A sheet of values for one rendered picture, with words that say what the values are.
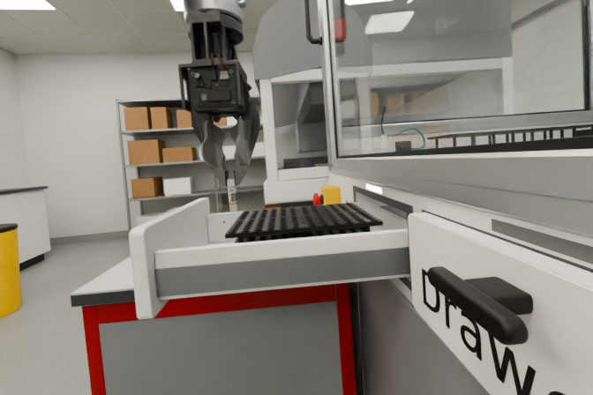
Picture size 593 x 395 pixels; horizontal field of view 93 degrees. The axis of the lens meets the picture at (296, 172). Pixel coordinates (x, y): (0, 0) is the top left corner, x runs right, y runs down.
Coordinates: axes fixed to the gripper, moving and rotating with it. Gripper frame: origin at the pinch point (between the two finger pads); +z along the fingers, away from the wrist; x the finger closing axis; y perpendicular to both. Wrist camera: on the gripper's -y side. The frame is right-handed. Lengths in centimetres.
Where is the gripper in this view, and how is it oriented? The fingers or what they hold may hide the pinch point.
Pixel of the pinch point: (231, 175)
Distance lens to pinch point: 41.4
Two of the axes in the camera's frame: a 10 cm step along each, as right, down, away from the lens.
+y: 0.1, 0.5, -10.0
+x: 10.0, -0.7, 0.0
